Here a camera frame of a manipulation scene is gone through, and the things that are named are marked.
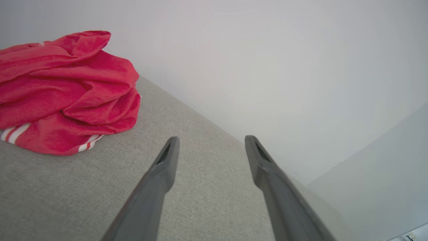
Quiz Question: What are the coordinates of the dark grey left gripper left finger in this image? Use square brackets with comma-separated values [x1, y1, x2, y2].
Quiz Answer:
[101, 136, 180, 241]

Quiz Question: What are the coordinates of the white ledge with sticker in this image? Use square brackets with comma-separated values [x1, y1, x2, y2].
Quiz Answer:
[388, 223, 428, 241]

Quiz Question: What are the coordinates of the red garment with white stripes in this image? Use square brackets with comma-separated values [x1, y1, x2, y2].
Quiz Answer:
[0, 30, 141, 156]

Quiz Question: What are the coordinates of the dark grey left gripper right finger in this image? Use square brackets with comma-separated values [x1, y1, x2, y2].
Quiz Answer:
[244, 135, 336, 241]

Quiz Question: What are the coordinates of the grey fabric sofa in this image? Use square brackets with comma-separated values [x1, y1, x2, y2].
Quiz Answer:
[0, 75, 355, 241]

